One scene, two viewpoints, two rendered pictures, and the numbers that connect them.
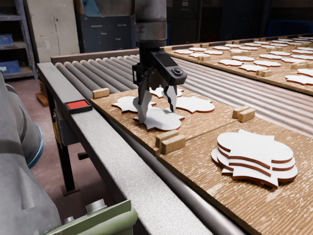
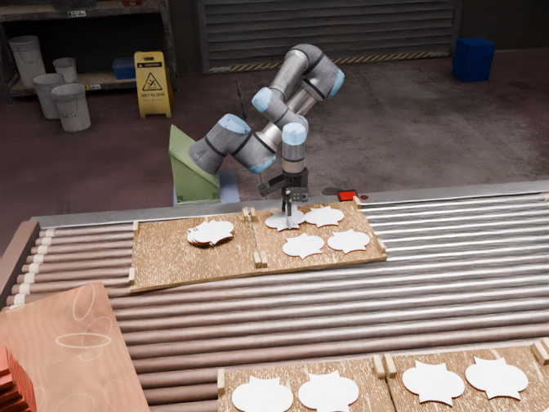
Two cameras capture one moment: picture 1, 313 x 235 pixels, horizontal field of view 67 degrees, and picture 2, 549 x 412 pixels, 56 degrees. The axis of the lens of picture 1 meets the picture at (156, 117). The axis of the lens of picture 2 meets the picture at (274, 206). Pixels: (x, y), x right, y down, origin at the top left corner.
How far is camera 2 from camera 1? 202 cm
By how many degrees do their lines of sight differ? 97
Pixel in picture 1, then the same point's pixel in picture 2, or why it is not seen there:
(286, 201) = (182, 233)
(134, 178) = (238, 207)
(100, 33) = not seen: outside the picture
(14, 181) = (202, 150)
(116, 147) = (272, 206)
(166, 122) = (275, 221)
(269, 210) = (183, 226)
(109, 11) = not seen: hidden behind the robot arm
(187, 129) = (263, 230)
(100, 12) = not seen: hidden behind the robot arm
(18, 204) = (196, 152)
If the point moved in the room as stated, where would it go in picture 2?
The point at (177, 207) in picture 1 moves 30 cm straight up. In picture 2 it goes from (211, 212) to (203, 141)
